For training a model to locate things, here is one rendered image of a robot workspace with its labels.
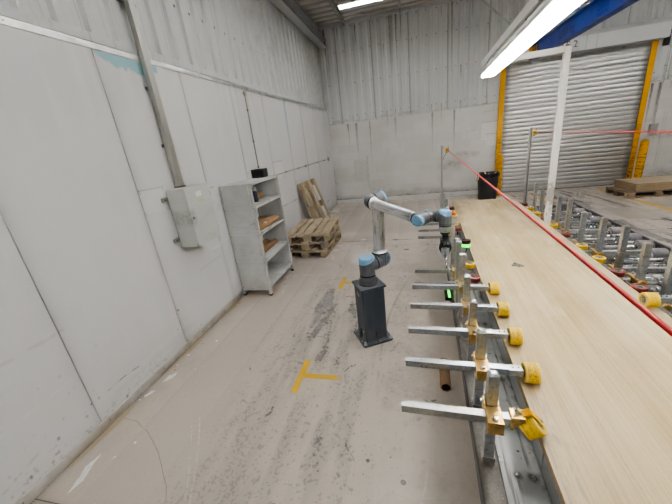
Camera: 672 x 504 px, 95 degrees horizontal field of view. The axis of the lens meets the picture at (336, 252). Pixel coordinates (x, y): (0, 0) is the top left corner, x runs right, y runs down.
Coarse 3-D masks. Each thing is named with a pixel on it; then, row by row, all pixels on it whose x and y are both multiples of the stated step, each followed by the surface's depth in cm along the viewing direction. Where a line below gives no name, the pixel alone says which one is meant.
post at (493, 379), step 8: (488, 376) 105; (496, 376) 104; (488, 384) 106; (496, 384) 105; (488, 392) 107; (496, 392) 106; (488, 400) 108; (496, 400) 107; (488, 440) 114; (488, 448) 115; (488, 456) 116
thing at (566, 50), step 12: (540, 0) 142; (528, 12) 156; (516, 24) 176; (504, 36) 203; (492, 48) 240; (552, 48) 266; (564, 48) 264; (516, 60) 276; (564, 60) 267; (564, 72) 270; (564, 84) 273; (564, 96) 276; (552, 144) 294; (552, 156) 294; (552, 168) 297; (552, 180) 300; (552, 192) 304; (552, 204) 308
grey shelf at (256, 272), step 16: (272, 176) 445; (224, 192) 391; (240, 192) 387; (272, 192) 472; (224, 208) 399; (240, 208) 394; (256, 208) 396; (272, 208) 482; (240, 224) 403; (256, 224) 398; (272, 224) 447; (240, 240) 411; (256, 240) 406; (288, 240) 495; (240, 256) 420; (256, 256) 414; (272, 256) 437; (288, 256) 505; (240, 272) 429; (256, 272) 423; (272, 272) 476; (256, 288) 433
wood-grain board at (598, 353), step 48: (480, 240) 286; (528, 240) 273; (528, 288) 195; (576, 288) 188; (624, 288) 182; (528, 336) 152; (576, 336) 148; (624, 336) 144; (528, 384) 124; (576, 384) 122; (624, 384) 119; (576, 432) 103; (624, 432) 101; (576, 480) 90; (624, 480) 88
